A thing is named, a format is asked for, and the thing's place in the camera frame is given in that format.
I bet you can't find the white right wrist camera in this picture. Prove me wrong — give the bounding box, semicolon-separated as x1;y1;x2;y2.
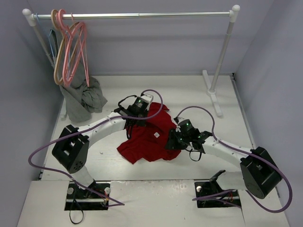
173;116;180;124

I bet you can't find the white metal clothes rack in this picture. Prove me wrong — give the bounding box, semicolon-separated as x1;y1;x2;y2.
22;1;240;117

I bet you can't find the beige plastic hanger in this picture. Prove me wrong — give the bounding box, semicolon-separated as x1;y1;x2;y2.
51;9;66;87

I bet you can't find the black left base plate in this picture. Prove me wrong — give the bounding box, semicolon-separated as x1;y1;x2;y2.
64;182;109;211

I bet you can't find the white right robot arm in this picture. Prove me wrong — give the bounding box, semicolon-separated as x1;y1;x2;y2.
165;119;282;199

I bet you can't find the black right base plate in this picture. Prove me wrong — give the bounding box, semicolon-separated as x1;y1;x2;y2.
194;181;241;209

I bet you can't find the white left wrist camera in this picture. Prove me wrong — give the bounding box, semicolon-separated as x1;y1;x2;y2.
140;94;153;103

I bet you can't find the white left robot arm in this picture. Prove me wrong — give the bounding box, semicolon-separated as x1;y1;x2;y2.
52;94;153;199

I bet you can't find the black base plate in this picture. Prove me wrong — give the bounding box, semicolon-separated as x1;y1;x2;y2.
194;181;241;209
64;182;109;211

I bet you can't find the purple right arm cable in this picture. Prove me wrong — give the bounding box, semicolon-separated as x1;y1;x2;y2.
174;105;293;214

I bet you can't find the blue wire hanger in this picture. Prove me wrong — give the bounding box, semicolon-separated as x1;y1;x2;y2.
36;13;59;60

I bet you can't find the grey hanging garment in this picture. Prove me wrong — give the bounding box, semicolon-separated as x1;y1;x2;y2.
59;63;107;123

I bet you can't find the red t-shirt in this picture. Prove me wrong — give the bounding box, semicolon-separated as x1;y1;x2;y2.
117;102;181;164

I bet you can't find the pink wire hanger on rack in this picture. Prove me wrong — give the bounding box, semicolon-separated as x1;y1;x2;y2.
56;9;89;87

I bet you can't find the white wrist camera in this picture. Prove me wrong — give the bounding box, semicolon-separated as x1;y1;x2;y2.
173;116;180;124
140;94;153;103

